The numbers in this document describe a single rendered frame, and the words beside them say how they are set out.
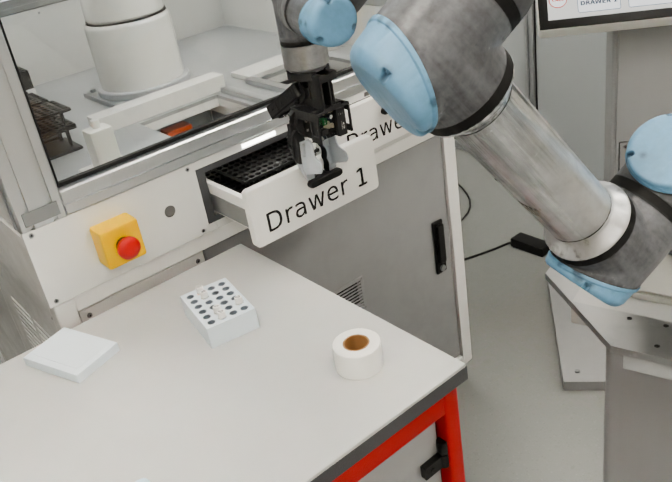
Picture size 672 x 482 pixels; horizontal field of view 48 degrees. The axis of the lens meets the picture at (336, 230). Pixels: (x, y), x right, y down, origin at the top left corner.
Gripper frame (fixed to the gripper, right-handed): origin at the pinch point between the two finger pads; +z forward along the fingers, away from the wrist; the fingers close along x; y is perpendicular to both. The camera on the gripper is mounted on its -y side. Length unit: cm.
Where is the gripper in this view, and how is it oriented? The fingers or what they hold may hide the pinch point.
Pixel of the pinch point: (319, 174)
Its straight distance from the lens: 136.0
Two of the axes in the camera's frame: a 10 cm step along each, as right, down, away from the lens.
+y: 6.4, 2.8, -7.2
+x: 7.6, -4.0, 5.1
